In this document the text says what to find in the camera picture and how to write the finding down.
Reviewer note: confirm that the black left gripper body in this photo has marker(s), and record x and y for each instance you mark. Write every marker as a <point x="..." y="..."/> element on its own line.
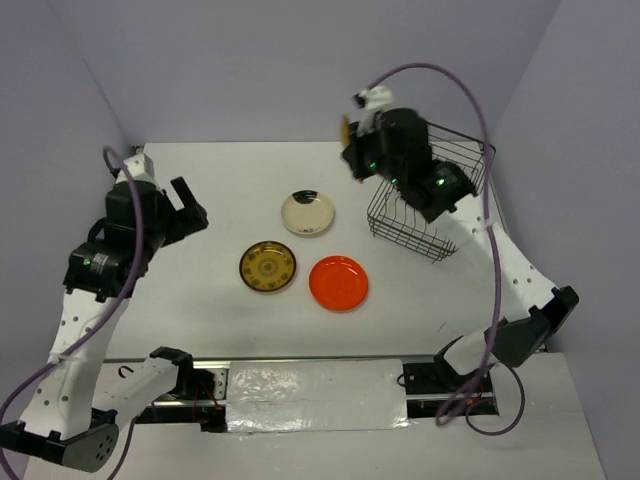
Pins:
<point x="155" y="233"/>

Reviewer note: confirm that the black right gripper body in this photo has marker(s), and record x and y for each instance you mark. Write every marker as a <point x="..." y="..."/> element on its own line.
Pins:
<point x="387" y="166"/>

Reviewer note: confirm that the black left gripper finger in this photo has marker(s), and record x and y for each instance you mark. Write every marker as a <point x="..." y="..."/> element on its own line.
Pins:
<point x="187" y="221"/>
<point x="183" y="191"/>

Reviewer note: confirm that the yellow patterned plate brown rim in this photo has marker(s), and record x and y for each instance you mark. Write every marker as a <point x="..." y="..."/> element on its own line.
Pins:
<point x="344" y="132"/>

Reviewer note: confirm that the cream plate floral print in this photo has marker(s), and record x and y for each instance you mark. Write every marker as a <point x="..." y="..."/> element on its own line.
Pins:
<point x="307" y="213"/>

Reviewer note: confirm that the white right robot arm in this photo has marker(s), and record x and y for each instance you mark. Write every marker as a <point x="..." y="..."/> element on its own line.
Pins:
<point x="528" y="307"/>

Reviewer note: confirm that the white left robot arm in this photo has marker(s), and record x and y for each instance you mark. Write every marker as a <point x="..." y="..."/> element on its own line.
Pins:
<point x="67" y="422"/>

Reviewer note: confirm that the silver foil tape cover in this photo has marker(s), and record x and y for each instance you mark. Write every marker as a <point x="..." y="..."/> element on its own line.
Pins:
<point x="374" y="412"/>

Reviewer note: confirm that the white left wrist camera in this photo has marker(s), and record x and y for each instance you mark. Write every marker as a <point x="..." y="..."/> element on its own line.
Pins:
<point x="141" y="168"/>

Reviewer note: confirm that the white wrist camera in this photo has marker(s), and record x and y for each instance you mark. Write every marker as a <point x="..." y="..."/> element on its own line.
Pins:
<point x="369" y="101"/>
<point x="141" y="168"/>

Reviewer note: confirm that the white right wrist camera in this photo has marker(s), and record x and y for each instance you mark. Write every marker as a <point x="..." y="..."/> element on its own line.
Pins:
<point x="369" y="101"/>

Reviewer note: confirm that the grey wire dish rack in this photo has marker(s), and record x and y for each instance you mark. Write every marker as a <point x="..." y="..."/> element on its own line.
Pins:
<point x="391" y="219"/>

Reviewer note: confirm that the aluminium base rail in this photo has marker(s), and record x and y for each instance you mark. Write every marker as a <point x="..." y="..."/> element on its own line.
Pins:
<point x="320" y="359"/>

